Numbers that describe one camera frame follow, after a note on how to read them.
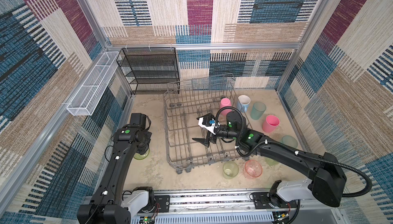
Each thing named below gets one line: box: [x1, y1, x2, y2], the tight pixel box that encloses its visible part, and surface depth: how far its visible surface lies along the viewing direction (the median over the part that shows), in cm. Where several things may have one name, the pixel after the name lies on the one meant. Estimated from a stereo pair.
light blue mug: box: [236, 94, 252, 114], surface depth 102 cm
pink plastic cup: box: [219, 97, 233, 116], surface depth 98 cm
